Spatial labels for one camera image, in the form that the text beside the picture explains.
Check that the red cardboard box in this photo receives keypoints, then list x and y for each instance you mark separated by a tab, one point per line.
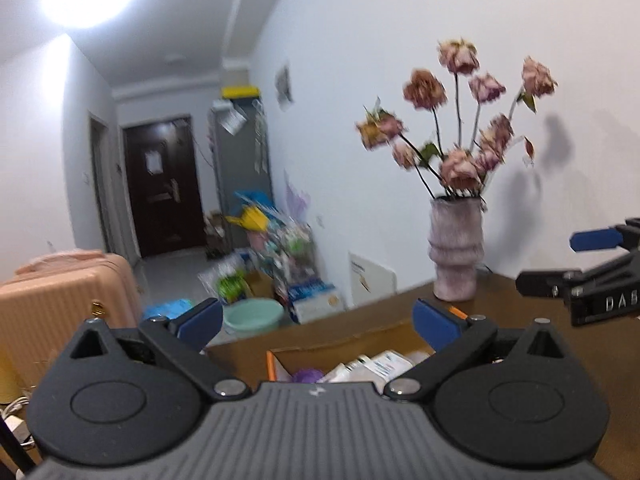
250	360

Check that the purple wall decoration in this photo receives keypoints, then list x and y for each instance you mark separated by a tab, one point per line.
295	195

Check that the pile of household clutter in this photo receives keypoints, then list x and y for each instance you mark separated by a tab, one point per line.
285	247

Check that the dark brown door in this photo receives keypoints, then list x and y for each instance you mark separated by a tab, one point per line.
160	210

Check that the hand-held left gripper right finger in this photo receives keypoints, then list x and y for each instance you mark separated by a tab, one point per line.
437	325

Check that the white paper notice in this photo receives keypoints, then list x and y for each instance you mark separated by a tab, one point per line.
152	162

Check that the green plastic basin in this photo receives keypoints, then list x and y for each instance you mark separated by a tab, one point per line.
252	312

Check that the pink suitcase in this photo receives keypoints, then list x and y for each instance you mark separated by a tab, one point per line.
65	295

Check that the purple lid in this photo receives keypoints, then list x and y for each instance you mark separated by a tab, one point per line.
307	376

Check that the yellow watering can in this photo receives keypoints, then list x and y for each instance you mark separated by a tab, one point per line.
250	220

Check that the grey refrigerator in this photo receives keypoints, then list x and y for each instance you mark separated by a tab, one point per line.
240	165

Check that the green and white packet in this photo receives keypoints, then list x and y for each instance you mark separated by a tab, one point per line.
230	280

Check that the paper sheet on refrigerator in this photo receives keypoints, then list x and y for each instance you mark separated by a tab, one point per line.
232	120

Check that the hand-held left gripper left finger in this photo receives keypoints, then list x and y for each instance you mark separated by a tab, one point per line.
202	322

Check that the dried pink roses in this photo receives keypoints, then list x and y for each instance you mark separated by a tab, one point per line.
460	165

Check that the blue and white carton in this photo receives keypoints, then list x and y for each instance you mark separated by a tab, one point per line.
315	300

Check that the white tube bottle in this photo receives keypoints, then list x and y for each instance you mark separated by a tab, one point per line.
350	370

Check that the white board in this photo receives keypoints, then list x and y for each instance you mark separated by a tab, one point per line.
370	277

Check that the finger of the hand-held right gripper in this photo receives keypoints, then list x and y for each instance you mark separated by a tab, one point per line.
597	240
542	282

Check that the yellow box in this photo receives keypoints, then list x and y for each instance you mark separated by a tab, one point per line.
241	91

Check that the pink ribbed vase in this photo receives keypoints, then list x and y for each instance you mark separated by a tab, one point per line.
457	255

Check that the side door frame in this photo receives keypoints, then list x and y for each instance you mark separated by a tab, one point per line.
100	185

